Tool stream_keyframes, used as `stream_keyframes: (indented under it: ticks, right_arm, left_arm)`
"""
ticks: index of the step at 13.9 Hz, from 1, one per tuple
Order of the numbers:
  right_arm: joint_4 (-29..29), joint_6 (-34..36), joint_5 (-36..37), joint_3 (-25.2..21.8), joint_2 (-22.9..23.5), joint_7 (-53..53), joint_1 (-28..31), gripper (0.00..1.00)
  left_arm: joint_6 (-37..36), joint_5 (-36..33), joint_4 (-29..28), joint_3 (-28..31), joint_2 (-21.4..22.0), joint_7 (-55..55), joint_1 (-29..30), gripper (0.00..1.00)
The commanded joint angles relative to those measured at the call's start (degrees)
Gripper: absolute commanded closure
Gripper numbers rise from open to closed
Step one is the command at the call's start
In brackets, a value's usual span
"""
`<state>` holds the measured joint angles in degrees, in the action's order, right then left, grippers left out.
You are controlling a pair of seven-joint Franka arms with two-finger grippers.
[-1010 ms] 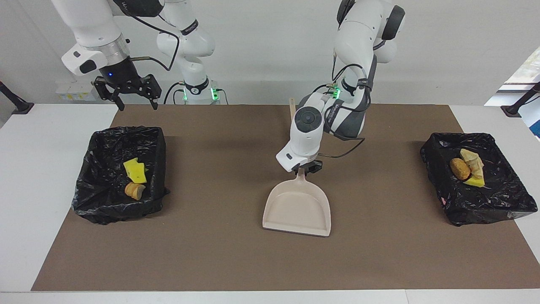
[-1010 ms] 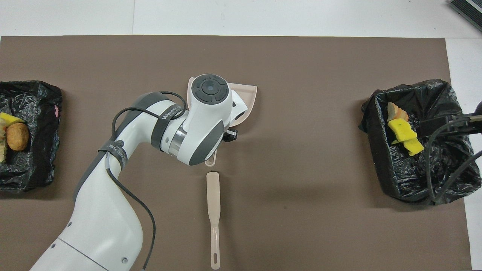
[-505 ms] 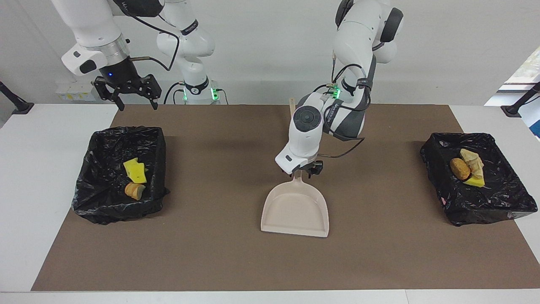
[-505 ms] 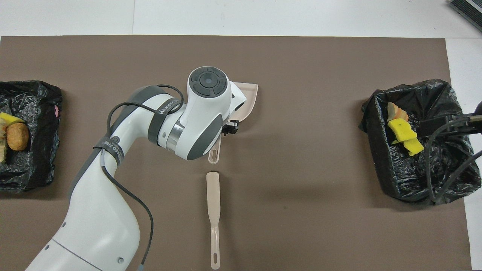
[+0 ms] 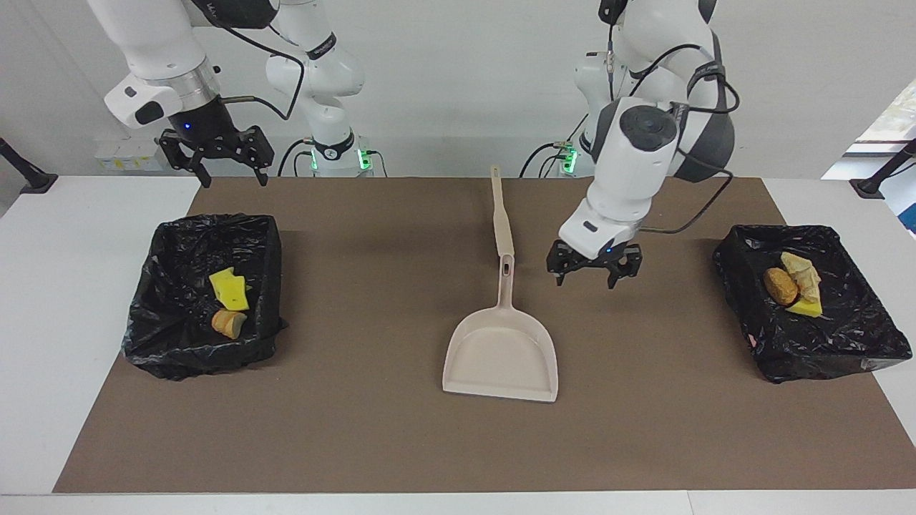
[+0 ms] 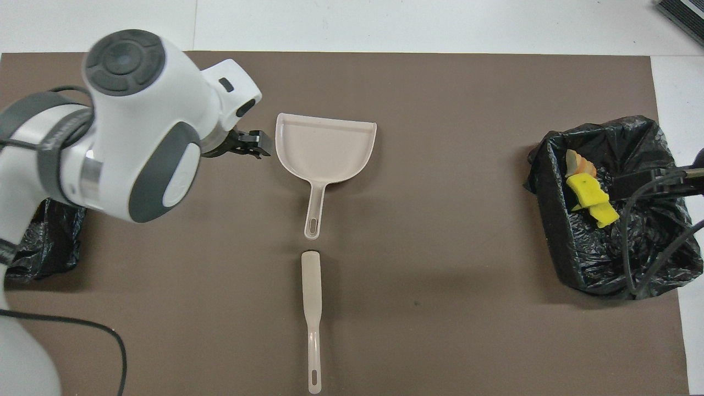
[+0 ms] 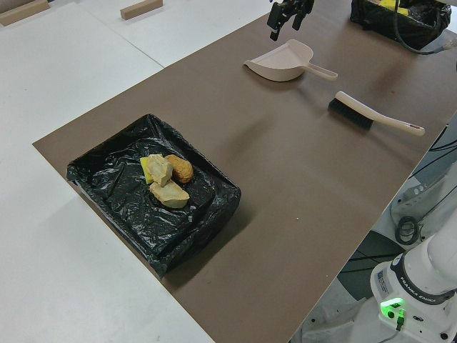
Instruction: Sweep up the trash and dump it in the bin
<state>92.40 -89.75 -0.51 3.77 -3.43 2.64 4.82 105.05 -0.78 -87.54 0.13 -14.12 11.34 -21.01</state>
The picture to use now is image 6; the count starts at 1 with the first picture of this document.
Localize striped shell-shaped pastry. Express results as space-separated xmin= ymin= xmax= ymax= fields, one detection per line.
xmin=565 ymin=149 xmax=598 ymax=178

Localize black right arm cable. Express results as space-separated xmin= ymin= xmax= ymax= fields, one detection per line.
xmin=620 ymin=168 xmax=704 ymax=295

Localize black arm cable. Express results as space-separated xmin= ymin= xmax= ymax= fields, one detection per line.
xmin=620 ymin=168 xmax=704 ymax=295
xmin=0 ymin=85 xmax=128 ymax=396

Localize dark ribbed device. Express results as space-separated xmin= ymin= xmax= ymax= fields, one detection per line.
xmin=654 ymin=0 xmax=704 ymax=47

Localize beige plastic dustpan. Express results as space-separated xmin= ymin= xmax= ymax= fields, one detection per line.
xmin=275 ymin=113 xmax=378 ymax=241

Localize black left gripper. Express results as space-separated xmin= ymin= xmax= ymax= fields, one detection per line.
xmin=201 ymin=129 xmax=272 ymax=161

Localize brown table mat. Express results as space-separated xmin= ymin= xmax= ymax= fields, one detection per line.
xmin=0 ymin=52 xmax=691 ymax=396

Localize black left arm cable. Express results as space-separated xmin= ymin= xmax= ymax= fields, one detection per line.
xmin=0 ymin=85 xmax=128 ymax=396

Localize bin lined with black bag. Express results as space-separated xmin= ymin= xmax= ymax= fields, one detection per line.
xmin=524 ymin=115 xmax=704 ymax=300
xmin=4 ymin=198 xmax=87 ymax=283

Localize notched yellow sponge piece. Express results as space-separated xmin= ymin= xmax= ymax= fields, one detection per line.
xmin=566 ymin=173 xmax=612 ymax=208

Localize beige hand brush black bristles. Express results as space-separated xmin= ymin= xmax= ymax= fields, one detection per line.
xmin=301 ymin=250 xmax=323 ymax=395

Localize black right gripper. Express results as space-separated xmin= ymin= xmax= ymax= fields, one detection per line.
xmin=608 ymin=147 xmax=704 ymax=202

